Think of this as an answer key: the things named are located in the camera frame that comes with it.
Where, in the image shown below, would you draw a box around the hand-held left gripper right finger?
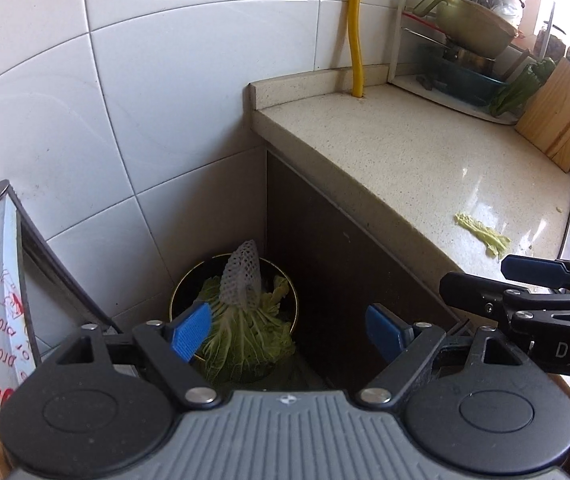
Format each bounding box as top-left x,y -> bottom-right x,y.
357,304 -> 516,407

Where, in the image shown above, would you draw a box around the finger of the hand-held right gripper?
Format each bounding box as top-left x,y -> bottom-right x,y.
502,255 -> 570,294
439,271 -> 570,332

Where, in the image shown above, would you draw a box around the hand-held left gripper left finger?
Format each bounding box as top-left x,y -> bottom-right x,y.
56,302 -> 220,407

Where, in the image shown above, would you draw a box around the black trash bin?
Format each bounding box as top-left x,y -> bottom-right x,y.
169,255 -> 300,378

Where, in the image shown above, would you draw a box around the napa cabbage leaves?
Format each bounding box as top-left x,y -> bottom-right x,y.
195,275 -> 297,381

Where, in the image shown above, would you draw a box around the white foam net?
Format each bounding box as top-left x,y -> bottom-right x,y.
220,240 -> 263,307

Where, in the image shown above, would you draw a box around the small cabbage leaf piece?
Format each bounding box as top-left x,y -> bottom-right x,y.
454,212 -> 512,258

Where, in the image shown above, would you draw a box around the dark brown cabinet door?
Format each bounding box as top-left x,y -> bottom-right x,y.
265,150 -> 463,391

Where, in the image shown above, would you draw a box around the wooden knife block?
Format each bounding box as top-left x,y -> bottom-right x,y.
515,57 -> 570,173

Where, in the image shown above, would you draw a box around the dark green vegetables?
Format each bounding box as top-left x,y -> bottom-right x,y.
487,57 -> 558,117

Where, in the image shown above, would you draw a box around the door with white protective film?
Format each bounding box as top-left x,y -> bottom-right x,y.
0,179 -> 121,466

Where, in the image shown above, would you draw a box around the green pot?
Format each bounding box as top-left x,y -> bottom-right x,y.
411,0 -> 520,58

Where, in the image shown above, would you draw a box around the clear plastic bag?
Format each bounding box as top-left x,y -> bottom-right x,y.
480,0 -> 523,23

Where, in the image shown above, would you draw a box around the white dish rack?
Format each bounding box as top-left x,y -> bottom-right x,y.
387,0 -> 520,126

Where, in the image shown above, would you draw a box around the yellow pipe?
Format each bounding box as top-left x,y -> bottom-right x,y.
347,0 -> 367,99

